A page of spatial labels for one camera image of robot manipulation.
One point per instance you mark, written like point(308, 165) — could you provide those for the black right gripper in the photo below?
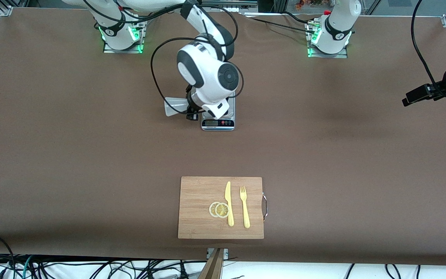
point(192, 104)

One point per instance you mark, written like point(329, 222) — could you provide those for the orange-capped translucent bottle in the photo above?
point(174, 106)

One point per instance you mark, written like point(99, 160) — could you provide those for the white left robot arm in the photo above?
point(333, 44)

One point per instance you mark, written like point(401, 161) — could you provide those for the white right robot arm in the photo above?
point(207, 77)

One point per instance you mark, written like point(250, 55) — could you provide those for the silver digital kitchen scale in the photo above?
point(218, 124)

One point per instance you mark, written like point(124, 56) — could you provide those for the white power strip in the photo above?
point(230, 9)

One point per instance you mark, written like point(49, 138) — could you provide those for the yellow plastic knife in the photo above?
point(229, 201)

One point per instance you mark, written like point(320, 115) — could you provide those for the wooden cutting board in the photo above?
point(196, 209)

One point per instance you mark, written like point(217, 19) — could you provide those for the lemon slice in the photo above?
point(222, 210)
point(211, 209)

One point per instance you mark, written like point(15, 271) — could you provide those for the brown table cover sheet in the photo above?
point(323, 162)

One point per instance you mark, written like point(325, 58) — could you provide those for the yellow plastic fork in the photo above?
point(245, 211)

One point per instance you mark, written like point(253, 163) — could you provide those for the orange flower decoration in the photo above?
point(304, 4)

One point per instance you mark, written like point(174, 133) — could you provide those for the wooden beam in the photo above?
point(212, 267)

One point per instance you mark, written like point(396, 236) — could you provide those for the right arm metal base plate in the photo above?
point(124, 50)

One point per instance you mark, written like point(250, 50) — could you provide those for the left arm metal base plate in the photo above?
point(329, 55)

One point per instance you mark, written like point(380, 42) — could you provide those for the small metal bracket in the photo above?
point(225, 254)

